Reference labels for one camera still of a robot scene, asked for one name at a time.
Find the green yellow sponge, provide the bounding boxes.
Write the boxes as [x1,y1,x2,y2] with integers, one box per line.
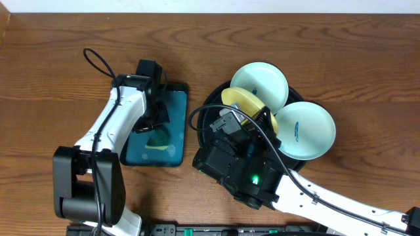
[145,128,169,150]

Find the yellow plate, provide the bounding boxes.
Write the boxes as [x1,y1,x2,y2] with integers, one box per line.
[221,87,266,117]

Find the light blue plate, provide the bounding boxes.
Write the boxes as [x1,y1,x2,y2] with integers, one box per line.
[275,102,336,161]
[230,62,289,114]

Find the light blue plate top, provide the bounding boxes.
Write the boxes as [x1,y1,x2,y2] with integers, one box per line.
[230,62,289,114]

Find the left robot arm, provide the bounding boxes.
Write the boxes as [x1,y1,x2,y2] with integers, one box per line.
[52,73,165,235]

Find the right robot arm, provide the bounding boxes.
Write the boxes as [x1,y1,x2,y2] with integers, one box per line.
[192,104,419,235]

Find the round black tray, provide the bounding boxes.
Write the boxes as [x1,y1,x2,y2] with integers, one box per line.
[197,81,306,172]

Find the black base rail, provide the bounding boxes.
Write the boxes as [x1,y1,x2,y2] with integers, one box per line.
[138,224,326,236]

